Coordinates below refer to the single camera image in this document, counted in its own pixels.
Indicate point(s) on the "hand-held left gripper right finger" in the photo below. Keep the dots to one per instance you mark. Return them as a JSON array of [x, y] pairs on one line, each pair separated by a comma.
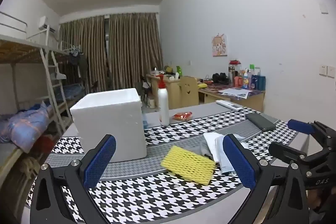
[[239, 161]]

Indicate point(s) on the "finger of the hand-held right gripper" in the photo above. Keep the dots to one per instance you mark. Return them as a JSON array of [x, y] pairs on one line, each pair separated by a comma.
[[300, 126], [286, 151]]

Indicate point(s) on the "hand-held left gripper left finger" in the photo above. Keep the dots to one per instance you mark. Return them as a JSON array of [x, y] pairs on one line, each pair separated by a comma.
[[99, 162]]

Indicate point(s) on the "light blue cloth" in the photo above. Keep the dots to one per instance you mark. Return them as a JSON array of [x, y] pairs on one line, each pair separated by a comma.
[[223, 161]]

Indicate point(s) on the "white towel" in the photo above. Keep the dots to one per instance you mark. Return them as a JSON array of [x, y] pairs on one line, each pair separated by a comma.
[[211, 141]]

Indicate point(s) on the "grey cloth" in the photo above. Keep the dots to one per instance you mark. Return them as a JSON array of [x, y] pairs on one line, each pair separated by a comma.
[[202, 148]]

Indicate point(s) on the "white foam box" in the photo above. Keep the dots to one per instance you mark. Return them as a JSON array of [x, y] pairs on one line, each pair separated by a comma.
[[110, 119]]

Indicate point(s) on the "yellow foam net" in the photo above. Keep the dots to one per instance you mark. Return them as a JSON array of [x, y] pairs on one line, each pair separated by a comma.
[[187, 165]]

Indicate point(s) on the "black phone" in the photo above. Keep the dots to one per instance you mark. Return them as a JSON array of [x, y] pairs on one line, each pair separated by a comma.
[[260, 121]]

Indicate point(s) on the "white remote control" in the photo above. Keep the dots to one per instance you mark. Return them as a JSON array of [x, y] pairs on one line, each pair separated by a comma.
[[229, 105]]

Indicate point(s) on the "red cloth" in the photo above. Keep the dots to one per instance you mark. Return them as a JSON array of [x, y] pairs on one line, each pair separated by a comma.
[[46, 144]]

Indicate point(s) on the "houndstooth table mat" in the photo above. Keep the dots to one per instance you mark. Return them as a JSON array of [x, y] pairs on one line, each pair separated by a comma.
[[147, 197]]

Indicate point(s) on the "white paper sheets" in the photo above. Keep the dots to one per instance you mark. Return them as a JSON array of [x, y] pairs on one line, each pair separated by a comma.
[[235, 93]]

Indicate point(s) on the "row of toiletry bottles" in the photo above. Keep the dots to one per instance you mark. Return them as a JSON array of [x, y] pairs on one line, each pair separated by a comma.
[[246, 81]]

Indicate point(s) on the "wooden desk with patterned cover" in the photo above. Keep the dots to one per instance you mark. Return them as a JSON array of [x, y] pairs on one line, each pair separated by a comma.
[[210, 96]]

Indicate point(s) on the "red snack packet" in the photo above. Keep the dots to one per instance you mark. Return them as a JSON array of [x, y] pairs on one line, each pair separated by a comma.
[[183, 116]]

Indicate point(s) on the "white metal bunk bed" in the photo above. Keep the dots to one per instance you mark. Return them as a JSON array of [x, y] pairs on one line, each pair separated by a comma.
[[15, 50], [69, 90]]

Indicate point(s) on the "cluster of plastic bottles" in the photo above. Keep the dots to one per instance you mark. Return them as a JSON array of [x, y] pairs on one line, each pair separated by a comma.
[[151, 102]]

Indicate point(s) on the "yellow object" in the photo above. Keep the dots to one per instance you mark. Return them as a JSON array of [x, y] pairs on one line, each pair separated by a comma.
[[202, 85]]

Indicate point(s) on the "blue plaid blanket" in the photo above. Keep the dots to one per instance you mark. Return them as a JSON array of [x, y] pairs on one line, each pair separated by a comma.
[[23, 127]]

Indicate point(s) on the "wooden chair with smiley cutout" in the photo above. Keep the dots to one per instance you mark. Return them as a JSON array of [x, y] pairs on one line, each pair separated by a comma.
[[187, 91]]

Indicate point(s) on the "white pump lotion bottle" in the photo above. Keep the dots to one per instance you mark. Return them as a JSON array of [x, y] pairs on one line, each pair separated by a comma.
[[164, 103]]

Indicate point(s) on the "wooden desk with drawers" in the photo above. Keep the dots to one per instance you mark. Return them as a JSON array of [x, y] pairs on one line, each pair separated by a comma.
[[172, 92]]

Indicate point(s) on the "dark hanging clothes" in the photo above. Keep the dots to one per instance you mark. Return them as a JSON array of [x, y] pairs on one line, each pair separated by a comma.
[[78, 64]]

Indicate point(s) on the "green bottle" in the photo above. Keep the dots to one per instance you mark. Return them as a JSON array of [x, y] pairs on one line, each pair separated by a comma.
[[179, 71]]

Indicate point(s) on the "brown striped curtain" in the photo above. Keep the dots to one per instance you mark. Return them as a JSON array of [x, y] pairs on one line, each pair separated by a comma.
[[134, 56], [84, 56]]

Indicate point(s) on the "white air conditioner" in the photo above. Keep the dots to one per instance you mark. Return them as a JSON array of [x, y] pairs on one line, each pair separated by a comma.
[[47, 24]]

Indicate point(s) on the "white wall sockets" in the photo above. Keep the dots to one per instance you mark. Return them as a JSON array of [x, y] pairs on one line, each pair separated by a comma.
[[326, 70]]

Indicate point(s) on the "cartoon wall poster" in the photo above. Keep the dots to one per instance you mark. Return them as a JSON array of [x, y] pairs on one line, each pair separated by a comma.
[[219, 45]]

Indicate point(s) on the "white wall switch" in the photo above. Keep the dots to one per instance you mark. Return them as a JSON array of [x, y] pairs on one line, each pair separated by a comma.
[[324, 8]]

